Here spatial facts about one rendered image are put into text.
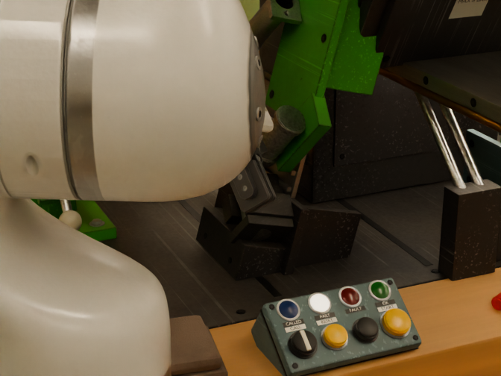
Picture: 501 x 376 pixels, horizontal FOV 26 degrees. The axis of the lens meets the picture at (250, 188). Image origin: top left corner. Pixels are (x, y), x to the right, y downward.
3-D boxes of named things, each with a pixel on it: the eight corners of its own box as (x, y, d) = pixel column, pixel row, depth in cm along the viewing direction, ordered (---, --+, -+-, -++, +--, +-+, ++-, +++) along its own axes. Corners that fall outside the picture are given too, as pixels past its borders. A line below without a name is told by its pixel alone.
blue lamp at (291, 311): (302, 318, 108) (302, 305, 108) (282, 322, 107) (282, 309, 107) (294, 310, 110) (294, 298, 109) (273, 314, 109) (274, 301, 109)
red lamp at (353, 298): (363, 305, 111) (364, 292, 110) (344, 309, 110) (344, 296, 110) (354, 297, 112) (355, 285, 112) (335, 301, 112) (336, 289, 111)
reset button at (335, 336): (349, 346, 108) (353, 341, 107) (327, 351, 107) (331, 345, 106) (340, 325, 109) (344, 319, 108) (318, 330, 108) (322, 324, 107)
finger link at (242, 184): (228, 132, 100) (255, 196, 99) (246, 136, 103) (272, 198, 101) (202, 148, 102) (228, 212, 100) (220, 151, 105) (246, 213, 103)
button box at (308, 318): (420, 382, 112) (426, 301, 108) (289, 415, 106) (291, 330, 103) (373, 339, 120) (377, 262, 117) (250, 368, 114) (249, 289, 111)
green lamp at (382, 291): (393, 298, 112) (394, 286, 112) (374, 302, 111) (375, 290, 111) (384, 291, 114) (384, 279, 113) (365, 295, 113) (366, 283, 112)
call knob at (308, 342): (318, 354, 106) (322, 348, 105) (294, 359, 105) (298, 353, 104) (309, 330, 108) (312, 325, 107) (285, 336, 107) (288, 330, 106)
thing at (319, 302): (332, 311, 110) (333, 299, 109) (313, 315, 109) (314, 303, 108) (324, 304, 111) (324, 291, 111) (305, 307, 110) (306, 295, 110)
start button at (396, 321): (412, 333, 110) (417, 328, 109) (388, 339, 109) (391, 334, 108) (401, 309, 112) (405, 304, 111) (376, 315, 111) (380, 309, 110)
